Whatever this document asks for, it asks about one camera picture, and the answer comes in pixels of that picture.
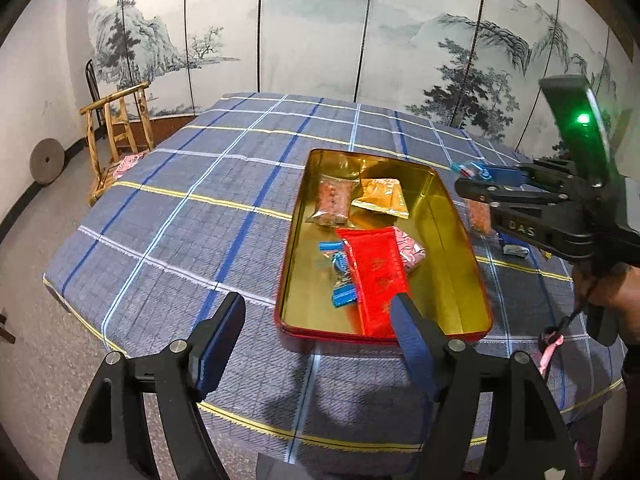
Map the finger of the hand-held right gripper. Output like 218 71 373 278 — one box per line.
480 162 541 187
454 177 571 211

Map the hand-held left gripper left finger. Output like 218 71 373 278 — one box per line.
57 291 247 480

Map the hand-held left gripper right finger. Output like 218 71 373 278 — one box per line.
390 292 583 480

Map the clear packet of fried twists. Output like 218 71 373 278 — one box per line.
305 174 358 228
464 199 498 237

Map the blue and white snack packet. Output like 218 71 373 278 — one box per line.
497 232 532 260

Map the red snack packet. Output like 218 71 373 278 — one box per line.
335 226 412 337

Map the red and gold tin box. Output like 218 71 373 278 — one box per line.
275 149 494 346

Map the pink patterned snack packet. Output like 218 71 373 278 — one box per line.
392 226 428 277

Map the yellow snack packet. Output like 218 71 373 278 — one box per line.
351 177 411 219

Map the person's right forearm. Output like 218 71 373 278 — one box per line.
620 312 640 391

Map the person's right hand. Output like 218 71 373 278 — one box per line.
572 260 640 313

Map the blue plaid tablecloth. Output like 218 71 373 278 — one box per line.
44 91 626 476

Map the pink packet on chair seat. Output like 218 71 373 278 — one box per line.
112 155 146 178

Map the landscape painted folding screen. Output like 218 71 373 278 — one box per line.
87 0 631 161

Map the bamboo armchair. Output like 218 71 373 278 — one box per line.
80 81 153 206

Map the round millstone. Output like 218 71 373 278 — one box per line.
30 138 63 183

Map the black metal chair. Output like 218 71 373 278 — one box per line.
84 59 101 106

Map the pink wrist strap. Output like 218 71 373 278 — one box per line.
537 280 596 376

